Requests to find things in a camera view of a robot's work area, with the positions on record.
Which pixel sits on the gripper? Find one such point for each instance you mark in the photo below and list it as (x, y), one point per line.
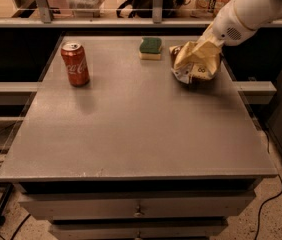
(228, 29)

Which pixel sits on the brown sea salt chip bag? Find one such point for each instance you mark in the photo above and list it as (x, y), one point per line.
(196, 61)

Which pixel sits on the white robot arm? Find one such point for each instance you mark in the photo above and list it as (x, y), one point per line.
(239, 20)

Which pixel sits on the green and yellow sponge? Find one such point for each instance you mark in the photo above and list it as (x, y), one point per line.
(150, 48)

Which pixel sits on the black bag on shelf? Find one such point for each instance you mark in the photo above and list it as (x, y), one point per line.
(146, 8)

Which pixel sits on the clear plastic container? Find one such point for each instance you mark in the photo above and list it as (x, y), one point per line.
(85, 8)

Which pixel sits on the red coca-cola can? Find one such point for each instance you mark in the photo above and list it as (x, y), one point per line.
(73, 55)

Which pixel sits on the grey drawer cabinet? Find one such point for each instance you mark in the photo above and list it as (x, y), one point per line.
(85, 158)

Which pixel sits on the metal drawer knob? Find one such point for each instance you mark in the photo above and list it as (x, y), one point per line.
(138, 213)

